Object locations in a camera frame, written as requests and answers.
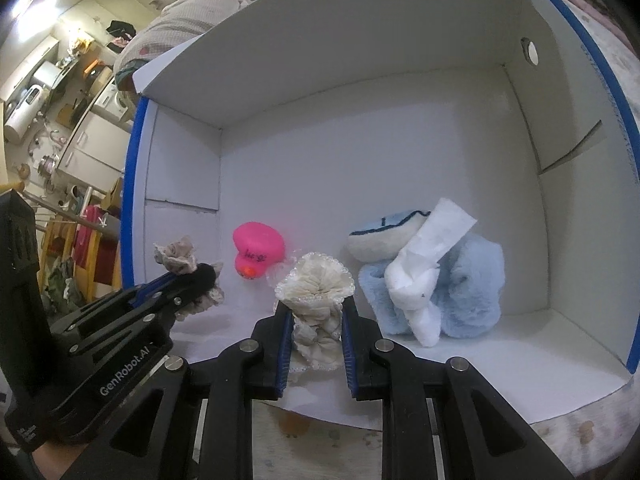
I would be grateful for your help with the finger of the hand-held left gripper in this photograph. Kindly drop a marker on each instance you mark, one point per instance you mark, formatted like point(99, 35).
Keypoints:
point(165, 307)
point(145, 290)

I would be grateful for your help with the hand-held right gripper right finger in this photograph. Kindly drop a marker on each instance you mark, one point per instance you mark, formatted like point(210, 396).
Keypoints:
point(350, 355)

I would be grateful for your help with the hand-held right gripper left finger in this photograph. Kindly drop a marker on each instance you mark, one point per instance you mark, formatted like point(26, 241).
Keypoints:
point(284, 355)

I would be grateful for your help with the grey beige ruffled scrunchie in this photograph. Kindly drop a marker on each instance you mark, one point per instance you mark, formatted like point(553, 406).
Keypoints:
point(175, 255)

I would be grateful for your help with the cream lace scrunchie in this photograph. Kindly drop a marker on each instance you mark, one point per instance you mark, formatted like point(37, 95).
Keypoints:
point(315, 285)

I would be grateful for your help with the white sock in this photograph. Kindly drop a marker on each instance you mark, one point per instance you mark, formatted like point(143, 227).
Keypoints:
point(415, 270)

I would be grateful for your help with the pink rubber duck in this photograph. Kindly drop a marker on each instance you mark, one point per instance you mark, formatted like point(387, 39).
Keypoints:
point(257, 247)

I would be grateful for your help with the light blue plush toy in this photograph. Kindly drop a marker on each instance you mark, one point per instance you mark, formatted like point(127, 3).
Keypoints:
point(465, 290)

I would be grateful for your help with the blue cardboard shoe box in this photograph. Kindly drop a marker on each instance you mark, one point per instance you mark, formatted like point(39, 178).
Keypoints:
point(350, 135)

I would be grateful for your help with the person's left forearm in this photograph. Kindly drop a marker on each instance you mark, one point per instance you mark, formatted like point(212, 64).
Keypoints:
point(55, 462)

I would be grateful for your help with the red cloth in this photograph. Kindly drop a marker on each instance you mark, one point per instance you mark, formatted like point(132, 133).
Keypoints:
point(90, 235)

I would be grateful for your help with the yellow wooden rack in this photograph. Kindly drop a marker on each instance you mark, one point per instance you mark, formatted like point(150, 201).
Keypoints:
point(55, 255)

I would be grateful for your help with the cardboard box with flaps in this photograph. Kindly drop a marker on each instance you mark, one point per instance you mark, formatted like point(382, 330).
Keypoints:
point(114, 194)

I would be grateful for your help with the metal pole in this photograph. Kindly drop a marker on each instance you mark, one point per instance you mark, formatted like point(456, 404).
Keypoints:
point(65, 210)

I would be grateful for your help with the white kitchen base cabinet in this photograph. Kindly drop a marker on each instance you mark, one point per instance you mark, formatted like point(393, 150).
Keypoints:
point(92, 152)

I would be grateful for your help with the white washing machine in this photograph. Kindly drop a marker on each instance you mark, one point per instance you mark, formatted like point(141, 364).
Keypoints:
point(112, 102)

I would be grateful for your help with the teal bed footboard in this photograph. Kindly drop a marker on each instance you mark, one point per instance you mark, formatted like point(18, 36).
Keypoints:
point(125, 82)

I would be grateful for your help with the white water heater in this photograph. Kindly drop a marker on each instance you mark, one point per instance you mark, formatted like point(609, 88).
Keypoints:
point(22, 115)

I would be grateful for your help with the brown countertop cardboard box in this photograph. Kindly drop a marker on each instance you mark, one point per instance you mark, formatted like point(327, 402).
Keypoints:
point(99, 80)

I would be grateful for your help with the dark hanging clothes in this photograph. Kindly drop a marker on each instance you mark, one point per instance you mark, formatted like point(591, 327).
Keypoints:
point(121, 32)

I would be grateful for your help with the crumpled floral quilt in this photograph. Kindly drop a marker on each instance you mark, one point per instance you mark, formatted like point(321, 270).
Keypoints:
point(170, 25)

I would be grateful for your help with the white wall cabinet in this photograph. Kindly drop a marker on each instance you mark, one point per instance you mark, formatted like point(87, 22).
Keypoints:
point(27, 67)

